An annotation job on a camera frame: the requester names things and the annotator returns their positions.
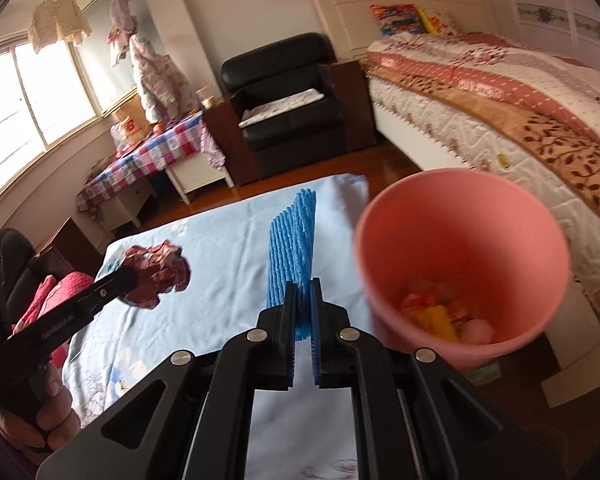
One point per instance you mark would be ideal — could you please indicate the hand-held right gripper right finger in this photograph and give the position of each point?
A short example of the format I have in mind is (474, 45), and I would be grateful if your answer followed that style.
(316, 340)

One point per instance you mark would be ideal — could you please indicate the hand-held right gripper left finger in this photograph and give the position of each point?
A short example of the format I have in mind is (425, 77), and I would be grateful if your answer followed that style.
(291, 340)

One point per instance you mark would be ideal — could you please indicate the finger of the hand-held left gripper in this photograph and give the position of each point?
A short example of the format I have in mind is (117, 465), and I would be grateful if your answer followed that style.
(110, 287)

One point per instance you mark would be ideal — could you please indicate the red paper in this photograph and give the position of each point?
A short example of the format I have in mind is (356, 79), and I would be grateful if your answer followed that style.
(157, 272)

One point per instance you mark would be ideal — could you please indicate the blue foam net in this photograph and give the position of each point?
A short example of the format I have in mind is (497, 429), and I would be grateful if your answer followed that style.
(290, 240)

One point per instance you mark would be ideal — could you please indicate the pink plastic bucket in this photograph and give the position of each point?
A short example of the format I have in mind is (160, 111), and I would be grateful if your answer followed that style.
(455, 230)

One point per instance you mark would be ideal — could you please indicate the person's left hand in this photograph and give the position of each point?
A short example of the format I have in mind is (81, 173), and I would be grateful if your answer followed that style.
(60, 410)

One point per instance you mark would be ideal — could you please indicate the person's pink dotted clothing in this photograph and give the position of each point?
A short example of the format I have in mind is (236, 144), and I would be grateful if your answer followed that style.
(55, 295)

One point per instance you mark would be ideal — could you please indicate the brown wooden crate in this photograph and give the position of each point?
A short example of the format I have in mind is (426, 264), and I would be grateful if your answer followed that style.
(70, 245)

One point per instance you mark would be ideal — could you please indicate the black chair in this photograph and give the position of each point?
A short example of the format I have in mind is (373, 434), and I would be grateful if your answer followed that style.
(17, 255)

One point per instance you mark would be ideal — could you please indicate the red white wrapper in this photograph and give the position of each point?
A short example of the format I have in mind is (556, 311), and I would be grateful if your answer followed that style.
(415, 302)

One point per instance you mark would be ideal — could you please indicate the light blue floral tablecloth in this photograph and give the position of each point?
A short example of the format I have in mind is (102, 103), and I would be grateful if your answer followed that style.
(220, 240)

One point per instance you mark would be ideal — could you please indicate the white desk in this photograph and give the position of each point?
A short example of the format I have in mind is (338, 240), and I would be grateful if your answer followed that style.
(195, 177)

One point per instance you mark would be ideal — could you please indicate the checkered cloth side table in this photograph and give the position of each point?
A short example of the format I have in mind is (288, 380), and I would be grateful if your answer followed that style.
(150, 152)

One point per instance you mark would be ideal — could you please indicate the orange striped wrapper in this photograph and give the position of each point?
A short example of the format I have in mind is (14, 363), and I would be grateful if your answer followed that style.
(459, 310)

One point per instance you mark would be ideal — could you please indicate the white red shopping bag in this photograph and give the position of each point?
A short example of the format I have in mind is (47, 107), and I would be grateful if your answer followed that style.
(130, 132)

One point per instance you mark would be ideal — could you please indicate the dark wood cabinet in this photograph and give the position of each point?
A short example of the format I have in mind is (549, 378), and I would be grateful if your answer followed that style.
(235, 150)

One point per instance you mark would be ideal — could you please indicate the window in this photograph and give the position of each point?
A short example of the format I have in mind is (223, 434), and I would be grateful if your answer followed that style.
(35, 100)

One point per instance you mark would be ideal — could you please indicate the clear drink cup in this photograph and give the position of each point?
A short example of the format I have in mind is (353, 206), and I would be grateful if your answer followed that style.
(207, 100)

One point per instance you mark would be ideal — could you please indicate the floral padded jacket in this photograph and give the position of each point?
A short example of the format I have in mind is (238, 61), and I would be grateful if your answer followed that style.
(155, 80)

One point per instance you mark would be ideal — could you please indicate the pale seat cushion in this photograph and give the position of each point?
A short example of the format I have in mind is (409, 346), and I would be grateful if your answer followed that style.
(280, 107)

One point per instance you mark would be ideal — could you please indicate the brown wooden nightstand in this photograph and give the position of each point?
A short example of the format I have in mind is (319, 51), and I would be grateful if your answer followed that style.
(352, 105)

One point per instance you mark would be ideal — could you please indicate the quilted white mattress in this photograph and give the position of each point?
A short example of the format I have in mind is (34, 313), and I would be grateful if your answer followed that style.
(455, 125)

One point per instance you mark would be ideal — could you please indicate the cream knit cardigan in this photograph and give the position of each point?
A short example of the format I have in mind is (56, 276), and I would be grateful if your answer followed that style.
(57, 20)

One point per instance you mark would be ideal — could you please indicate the pink hanging hat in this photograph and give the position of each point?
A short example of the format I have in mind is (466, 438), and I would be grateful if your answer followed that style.
(120, 15)

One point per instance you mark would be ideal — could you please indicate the black leather armchair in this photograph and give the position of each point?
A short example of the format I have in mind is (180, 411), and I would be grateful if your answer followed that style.
(275, 60)

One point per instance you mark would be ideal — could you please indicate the brown leaf pattern blanket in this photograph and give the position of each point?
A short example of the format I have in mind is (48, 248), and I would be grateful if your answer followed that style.
(555, 145)

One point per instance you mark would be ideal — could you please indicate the bed with patterned bedding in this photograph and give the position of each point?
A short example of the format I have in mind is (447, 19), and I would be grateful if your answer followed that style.
(350, 15)

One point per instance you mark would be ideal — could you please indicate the colourful printed pillow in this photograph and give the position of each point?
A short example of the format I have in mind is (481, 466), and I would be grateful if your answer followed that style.
(397, 19)

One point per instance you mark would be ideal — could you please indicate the pink dotted quilt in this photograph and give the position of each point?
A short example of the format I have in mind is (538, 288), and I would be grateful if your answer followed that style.
(530, 75)

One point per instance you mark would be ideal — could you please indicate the yellow floral pillow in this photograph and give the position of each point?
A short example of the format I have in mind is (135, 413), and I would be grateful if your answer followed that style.
(445, 22)

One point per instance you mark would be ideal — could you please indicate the white wardrobe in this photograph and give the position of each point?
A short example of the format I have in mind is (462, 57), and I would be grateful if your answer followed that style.
(545, 30)

